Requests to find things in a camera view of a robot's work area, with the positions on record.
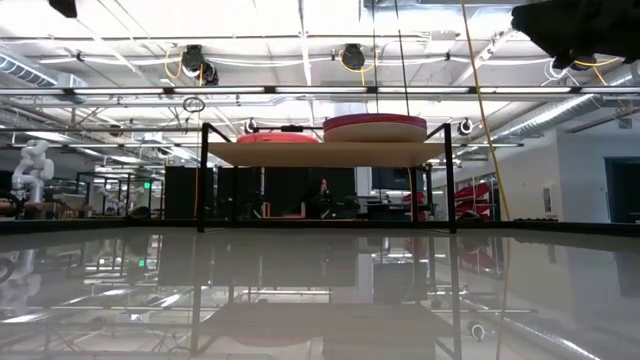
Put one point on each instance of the pink round plate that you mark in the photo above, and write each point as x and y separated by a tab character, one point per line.
375	120

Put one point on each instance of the red round plate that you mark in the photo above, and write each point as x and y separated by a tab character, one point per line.
277	138

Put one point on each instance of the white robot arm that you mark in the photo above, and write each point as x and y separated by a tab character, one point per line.
35	167

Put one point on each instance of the dark door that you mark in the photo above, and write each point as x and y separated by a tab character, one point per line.
625	190

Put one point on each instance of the red rack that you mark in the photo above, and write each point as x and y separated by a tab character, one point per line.
472	200

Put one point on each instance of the dark monitor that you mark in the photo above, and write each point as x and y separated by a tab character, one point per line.
392	178

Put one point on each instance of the person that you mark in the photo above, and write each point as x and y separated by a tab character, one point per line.
320	200

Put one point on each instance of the silver ceiling duct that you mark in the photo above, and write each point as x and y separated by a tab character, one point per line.
560	112

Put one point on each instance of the black partition wall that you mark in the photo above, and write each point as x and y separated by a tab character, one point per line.
180	192

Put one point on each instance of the wooden shelf with black frame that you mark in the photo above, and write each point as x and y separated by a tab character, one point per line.
325	154

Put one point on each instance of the wooden chair frame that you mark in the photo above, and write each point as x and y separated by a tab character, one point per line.
282	216

